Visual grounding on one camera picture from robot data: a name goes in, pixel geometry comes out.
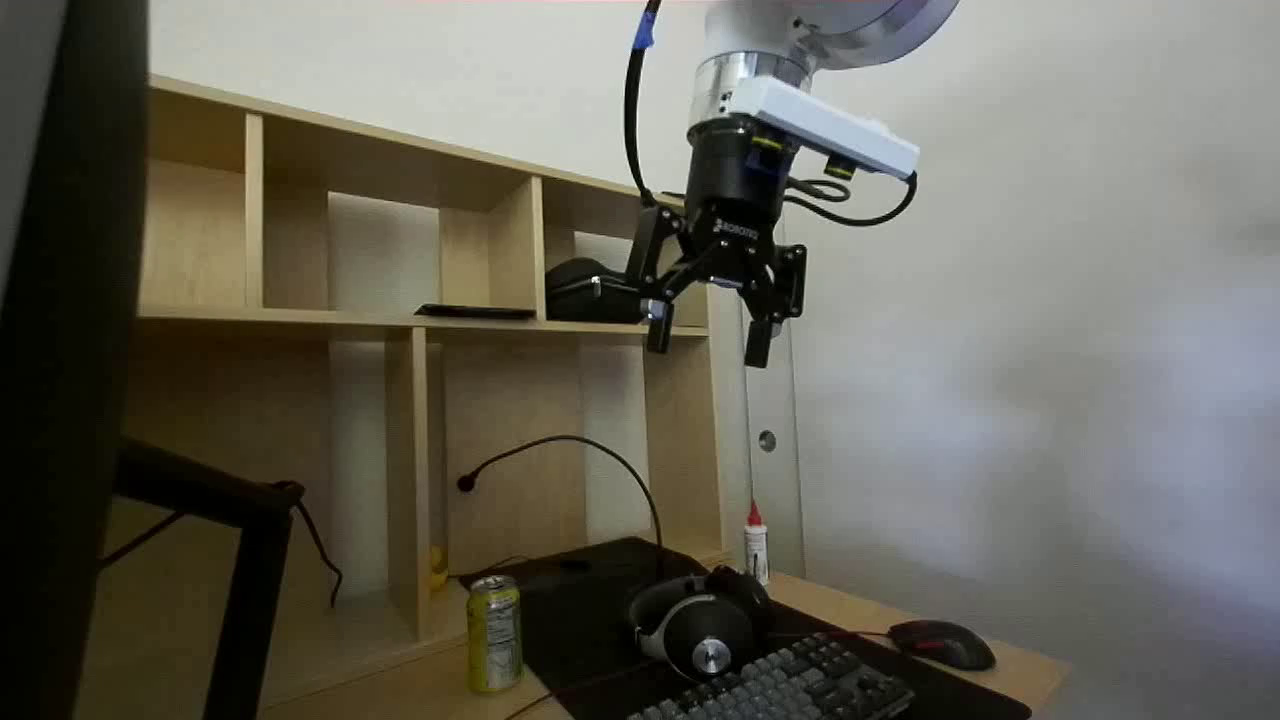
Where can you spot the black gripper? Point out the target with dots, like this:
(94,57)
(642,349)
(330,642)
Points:
(742,174)

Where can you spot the grey black mechanical keyboard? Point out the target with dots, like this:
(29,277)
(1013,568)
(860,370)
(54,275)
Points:
(800,681)

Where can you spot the black bulky pouch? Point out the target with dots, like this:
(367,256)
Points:
(584,290)

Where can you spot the black gooseneck microphone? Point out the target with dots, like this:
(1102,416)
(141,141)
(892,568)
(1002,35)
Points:
(575,437)

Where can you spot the flat black device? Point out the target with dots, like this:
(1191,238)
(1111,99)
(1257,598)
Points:
(473,310)

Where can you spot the white glue bottle red cap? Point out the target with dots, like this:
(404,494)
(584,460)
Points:
(758,550)

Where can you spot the black silver headphones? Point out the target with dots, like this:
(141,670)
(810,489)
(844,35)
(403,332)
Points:
(703,626)

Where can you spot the black desk mat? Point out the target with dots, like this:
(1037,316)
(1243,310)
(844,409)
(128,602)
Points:
(584,626)

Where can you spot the small yellow object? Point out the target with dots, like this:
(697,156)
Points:
(438,568)

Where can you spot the green yellow soda can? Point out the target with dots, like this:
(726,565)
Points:
(494,637)

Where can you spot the black computer mouse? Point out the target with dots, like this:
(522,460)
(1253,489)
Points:
(944,644)

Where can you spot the light wooden shelf unit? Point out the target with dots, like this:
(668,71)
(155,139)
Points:
(203,241)

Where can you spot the dark monitor edge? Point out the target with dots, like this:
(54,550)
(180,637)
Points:
(66,363)

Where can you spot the round metal wall fitting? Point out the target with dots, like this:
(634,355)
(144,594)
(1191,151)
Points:
(766,437)

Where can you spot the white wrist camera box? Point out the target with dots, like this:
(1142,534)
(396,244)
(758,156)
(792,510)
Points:
(824,126)

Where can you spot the black metal stand frame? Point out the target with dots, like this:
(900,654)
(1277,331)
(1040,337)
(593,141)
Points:
(255,586)

